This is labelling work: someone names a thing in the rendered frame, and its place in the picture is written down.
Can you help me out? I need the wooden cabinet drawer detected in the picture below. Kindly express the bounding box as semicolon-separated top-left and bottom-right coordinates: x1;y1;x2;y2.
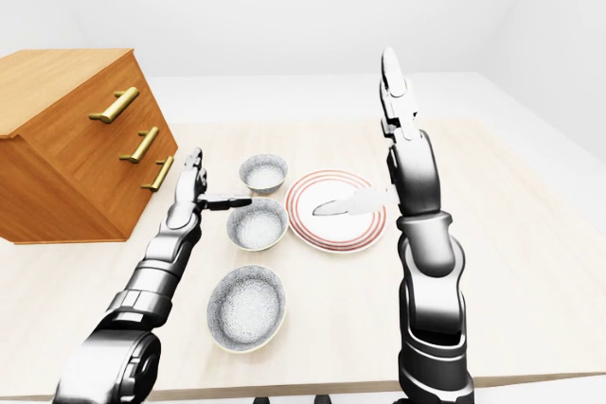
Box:
18;48;152;180
61;86;168;213
96;116;180;241

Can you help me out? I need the wooden cabinet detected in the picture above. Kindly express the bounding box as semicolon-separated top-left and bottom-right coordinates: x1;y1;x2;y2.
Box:
0;47;180;245

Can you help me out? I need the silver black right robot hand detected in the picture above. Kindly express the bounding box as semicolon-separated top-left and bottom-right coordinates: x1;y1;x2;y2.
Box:
312;46;445;220

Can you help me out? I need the brass drawer handle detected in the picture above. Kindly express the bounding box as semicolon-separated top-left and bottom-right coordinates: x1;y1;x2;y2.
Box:
88;86;141;125
140;155;175;193
118;126;160;165

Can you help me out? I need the patterned grey bowl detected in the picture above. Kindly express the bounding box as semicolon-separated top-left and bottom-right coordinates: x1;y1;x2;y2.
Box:
205;264;288;354
225;197;290;254
238;153;290;198

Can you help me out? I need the white plate with red rings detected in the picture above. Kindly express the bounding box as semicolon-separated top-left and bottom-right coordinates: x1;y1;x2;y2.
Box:
283;168;387;255

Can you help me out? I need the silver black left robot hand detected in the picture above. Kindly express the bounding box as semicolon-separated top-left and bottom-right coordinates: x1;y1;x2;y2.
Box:
173;147;253;214

